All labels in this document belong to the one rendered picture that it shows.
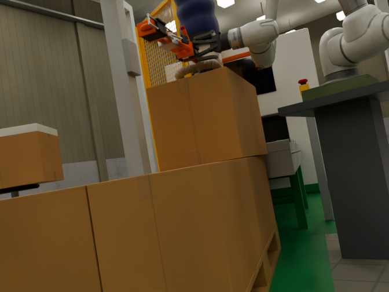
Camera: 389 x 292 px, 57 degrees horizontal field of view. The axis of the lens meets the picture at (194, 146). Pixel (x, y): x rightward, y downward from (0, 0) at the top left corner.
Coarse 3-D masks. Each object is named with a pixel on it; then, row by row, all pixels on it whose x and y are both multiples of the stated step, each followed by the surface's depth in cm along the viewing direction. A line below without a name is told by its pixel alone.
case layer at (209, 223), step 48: (48, 192) 113; (96, 192) 108; (144, 192) 103; (192, 192) 99; (240, 192) 128; (0, 240) 119; (48, 240) 113; (96, 240) 108; (144, 240) 103; (192, 240) 99; (240, 240) 115; (0, 288) 119; (48, 288) 113; (96, 288) 108; (144, 288) 103; (192, 288) 99; (240, 288) 104
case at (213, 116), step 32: (160, 96) 166; (192, 96) 161; (224, 96) 155; (256, 96) 209; (160, 128) 167; (192, 128) 161; (224, 128) 155; (256, 128) 191; (160, 160) 167; (192, 160) 161; (224, 160) 156
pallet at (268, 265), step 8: (272, 232) 185; (272, 240) 195; (272, 248) 195; (280, 248) 204; (264, 256) 149; (272, 256) 185; (264, 264) 146; (272, 264) 172; (256, 272) 129; (264, 272) 145; (272, 272) 162; (256, 280) 145; (264, 280) 145; (248, 288) 112; (256, 288) 144; (264, 288) 143
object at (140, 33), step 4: (152, 20) 130; (140, 24) 132; (140, 28) 132; (152, 28) 130; (140, 32) 132; (144, 32) 132; (148, 32) 131; (152, 32) 131; (156, 32) 131; (140, 36) 132; (144, 36) 133; (148, 36) 134; (152, 36) 134; (156, 36) 135; (160, 36) 136; (164, 36) 137; (148, 40) 137; (152, 40) 138; (156, 40) 139
